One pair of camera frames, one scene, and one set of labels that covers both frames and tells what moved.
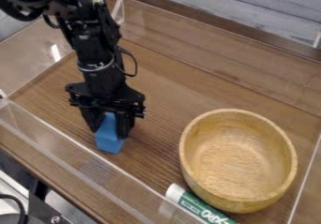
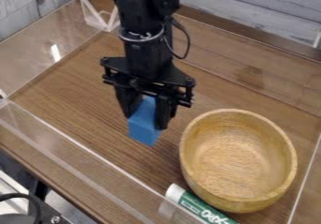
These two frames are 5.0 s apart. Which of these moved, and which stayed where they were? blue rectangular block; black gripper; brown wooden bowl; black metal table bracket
Moved: black gripper; blue rectangular block
Stayed: black metal table bracket; brown wooden bowl
